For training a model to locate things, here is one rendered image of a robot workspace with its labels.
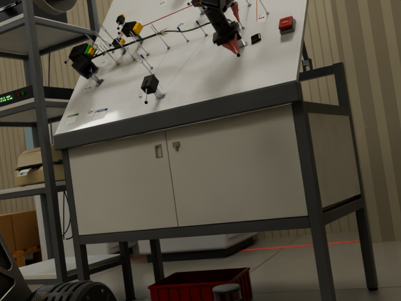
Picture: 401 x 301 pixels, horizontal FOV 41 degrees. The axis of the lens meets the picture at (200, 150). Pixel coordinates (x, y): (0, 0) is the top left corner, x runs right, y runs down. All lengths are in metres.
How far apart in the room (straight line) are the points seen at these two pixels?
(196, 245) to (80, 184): 1.60
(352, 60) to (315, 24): 0.85
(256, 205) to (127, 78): 0.87
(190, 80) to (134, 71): 0.37
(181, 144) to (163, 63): 0.42
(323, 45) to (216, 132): 2.55
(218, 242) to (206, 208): 1.74
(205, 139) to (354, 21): 1.98
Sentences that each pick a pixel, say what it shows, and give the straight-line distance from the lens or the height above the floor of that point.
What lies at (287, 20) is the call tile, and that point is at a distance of 2.07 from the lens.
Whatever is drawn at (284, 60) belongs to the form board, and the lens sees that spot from 1.96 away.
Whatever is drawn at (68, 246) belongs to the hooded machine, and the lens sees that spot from 4.61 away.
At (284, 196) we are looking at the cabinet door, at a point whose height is 0.48.
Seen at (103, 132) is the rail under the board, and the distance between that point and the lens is 2.31.
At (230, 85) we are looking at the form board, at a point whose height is 0.91.
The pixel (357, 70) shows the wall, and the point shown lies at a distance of 3.73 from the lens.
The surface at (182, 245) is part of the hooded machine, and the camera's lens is 3.94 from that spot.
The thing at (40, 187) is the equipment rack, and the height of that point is 0.64.
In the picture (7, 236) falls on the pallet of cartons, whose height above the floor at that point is 0.31.
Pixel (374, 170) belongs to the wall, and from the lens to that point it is 3.69.
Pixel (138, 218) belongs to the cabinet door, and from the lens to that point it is 2.27.
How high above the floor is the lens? 0.59
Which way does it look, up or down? 3 degrees up
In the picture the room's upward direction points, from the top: 8 degrees counter-clockwise
